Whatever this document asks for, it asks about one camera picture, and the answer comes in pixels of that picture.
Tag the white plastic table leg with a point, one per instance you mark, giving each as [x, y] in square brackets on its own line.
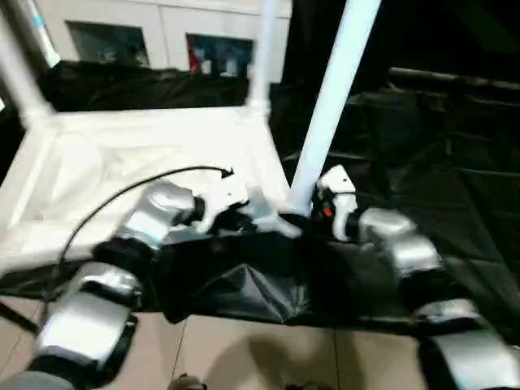
[264, 61]
[20, 81]
[333, 101]

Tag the black metal frame leg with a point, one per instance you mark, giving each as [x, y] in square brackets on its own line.
[18, 316]

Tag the white plastic table top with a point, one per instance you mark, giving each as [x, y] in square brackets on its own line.
[122, 138]

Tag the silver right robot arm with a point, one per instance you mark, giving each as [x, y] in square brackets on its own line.
[406, 243]

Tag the large black box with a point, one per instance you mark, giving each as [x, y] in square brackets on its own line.
[308, 40]

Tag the black work mat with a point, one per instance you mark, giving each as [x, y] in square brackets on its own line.
[426, 162]

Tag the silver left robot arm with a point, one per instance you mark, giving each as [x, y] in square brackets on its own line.
[162, 203]

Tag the white glass-door cabinet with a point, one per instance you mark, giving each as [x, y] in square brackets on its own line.
[162, 16]

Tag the grey curtain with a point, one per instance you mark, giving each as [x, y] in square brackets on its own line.
[12, 24]

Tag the red package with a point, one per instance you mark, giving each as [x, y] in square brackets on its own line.
[196, 57]

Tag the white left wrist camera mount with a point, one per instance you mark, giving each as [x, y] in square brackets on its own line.
[227, 195]

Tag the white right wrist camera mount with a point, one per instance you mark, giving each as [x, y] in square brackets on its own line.
[339, 183]

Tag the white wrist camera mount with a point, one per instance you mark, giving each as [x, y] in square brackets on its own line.
[339, 183]
[227, 195]

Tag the silver metal bar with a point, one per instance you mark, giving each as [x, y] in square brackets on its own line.
[447, 77]

